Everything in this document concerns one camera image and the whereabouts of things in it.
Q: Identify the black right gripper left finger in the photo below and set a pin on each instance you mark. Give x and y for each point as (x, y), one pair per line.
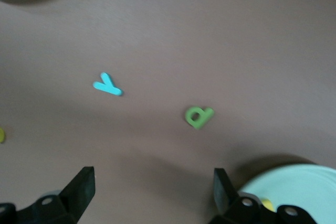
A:
(65, 203)

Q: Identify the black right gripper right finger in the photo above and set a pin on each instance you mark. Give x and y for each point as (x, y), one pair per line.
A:
(236, 208)

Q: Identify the yellow foam letter a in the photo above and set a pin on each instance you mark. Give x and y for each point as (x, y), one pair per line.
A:
(269, 205)

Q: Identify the green foam letter d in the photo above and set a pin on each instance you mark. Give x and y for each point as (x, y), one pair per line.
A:
(202, 120)

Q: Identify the cyan foam letter y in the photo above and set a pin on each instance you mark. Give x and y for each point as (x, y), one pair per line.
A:
(107, 86)

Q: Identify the light green plate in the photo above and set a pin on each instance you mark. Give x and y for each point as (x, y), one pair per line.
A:
(302, 187)

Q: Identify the yellow foam letter s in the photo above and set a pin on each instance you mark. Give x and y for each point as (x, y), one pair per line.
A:
(2, 135)

